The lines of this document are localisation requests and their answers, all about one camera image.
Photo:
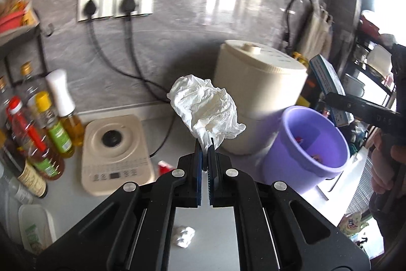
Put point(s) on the white pill blister pack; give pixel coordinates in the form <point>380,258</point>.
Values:
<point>183,236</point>

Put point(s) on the white tray with green packet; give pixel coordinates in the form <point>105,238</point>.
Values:
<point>36,228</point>

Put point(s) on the red cap oil bottle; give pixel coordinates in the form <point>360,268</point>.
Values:
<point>33,141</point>

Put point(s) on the yellow detergent bottle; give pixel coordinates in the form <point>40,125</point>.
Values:
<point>307,81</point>

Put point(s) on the dark soy sauce bottle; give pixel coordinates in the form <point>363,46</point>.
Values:
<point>12,157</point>

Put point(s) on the hanging white cloths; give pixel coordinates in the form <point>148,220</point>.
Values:
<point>317,36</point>

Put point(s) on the red wrapper scrap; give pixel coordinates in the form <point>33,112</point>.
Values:
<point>164,167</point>

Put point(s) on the beige induction cooker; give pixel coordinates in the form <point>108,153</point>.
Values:
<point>115,152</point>

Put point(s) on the person's right hand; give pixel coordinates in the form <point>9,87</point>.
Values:
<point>382,172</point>

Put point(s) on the purple plastic bucket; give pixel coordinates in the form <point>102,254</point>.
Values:
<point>308,149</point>

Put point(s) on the yellow cap green label bottle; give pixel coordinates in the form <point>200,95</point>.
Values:
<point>47,117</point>

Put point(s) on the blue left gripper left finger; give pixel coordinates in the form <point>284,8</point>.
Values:
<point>197,174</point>

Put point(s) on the clear plastic packet with label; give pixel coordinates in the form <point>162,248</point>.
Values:
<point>328,80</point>

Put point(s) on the white tissue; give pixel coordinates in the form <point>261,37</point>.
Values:
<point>209,112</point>

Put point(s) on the black kitchen rack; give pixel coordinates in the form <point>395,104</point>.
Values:
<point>11,45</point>

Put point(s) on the white cap oil dispenser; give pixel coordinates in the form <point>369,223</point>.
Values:
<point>65,106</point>

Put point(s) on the white rice cooker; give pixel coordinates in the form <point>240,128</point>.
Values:
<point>263,83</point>

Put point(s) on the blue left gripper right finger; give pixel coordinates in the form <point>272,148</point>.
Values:
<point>212,172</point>

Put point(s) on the small clear jar white lid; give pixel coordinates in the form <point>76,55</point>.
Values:
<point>14,187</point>

